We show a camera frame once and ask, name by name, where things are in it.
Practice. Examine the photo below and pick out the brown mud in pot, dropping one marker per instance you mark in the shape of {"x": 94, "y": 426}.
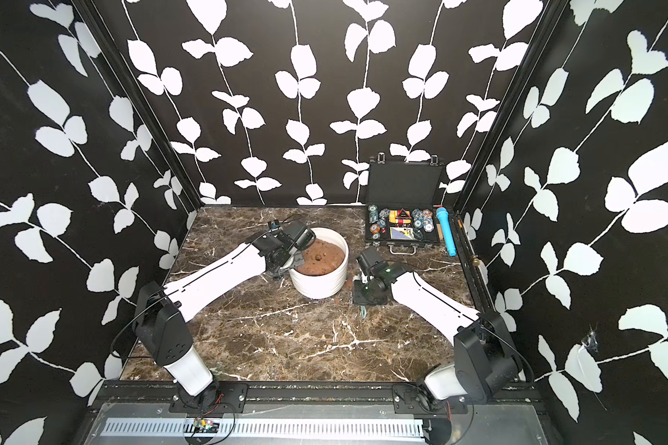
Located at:
{"x": 320, "y": 259}

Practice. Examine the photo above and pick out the blue cylindrical microphone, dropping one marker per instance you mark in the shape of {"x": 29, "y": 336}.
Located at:
{"x": 444, "y": 222}

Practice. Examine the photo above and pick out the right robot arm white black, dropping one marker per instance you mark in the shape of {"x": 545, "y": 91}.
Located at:
{"x": 485, "y": 358}

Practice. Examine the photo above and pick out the small circuit board with wires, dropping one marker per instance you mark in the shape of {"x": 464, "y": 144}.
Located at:
{"x": 203, "y": 426}

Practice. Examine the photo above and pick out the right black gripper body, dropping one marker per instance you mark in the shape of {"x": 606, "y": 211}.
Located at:
{"x": 364, "y": 293}

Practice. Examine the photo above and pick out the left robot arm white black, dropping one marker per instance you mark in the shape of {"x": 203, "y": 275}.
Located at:
{"x": 162, "y": 314}

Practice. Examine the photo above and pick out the white perforated rail strip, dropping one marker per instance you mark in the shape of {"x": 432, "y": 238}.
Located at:
{"x": 405, "y": 429}

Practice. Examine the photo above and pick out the black open poker chip case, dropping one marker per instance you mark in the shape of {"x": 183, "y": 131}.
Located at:
{"x": 400, "y": 203}

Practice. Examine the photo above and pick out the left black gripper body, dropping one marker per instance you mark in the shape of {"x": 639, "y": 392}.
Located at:
{"x": 298, "y": 258}

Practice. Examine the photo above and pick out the brown dried mud flakes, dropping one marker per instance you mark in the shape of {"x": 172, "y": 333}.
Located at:
{"x": 343, "y": 298}

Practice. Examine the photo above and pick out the white ribbed ceramic pot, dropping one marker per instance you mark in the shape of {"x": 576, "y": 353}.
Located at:
{"x": 322, "y": 287}

